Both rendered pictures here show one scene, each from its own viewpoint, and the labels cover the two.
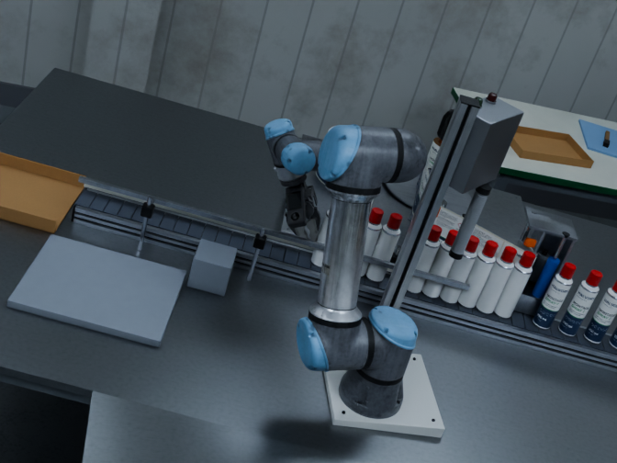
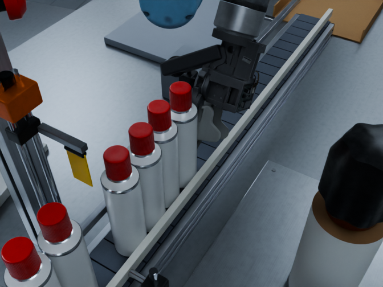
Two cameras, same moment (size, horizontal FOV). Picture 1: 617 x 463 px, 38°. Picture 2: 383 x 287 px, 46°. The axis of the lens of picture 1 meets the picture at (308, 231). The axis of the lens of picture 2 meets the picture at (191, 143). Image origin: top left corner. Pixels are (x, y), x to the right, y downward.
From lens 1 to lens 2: 2.56 m
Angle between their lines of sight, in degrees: 90
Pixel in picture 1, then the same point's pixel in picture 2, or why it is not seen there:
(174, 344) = (105, 52)
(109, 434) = (33, 10)
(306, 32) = not seen: outside the picture
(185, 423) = (19, 40)
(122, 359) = (100, 25)
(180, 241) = not seen: hidden behind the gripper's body
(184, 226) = (269, 70)
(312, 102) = not seen: outside the picture
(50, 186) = (353, 24)
